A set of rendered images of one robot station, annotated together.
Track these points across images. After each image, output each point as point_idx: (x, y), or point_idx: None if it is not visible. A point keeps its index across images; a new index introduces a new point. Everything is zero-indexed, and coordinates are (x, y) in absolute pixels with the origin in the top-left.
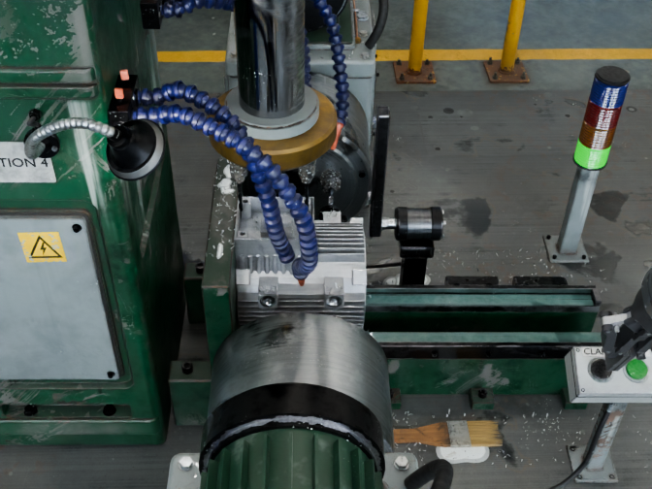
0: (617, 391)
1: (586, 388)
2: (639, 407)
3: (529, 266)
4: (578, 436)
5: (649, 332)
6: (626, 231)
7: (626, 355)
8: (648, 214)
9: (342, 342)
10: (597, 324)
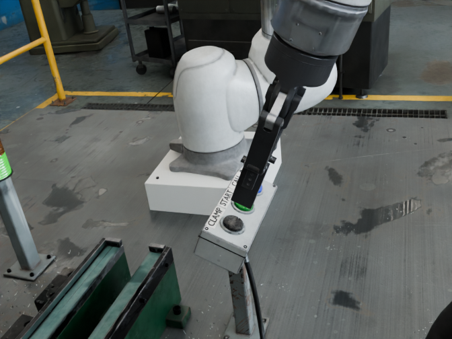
0: (256, 226)
1: (245, 243)
2: (207, 279)
3: (23, 296)
4: (214, 329)
5: (315, 84)
6: (47, 226)
7: (267, 167)
8: (45, 209)
9: None
10: None
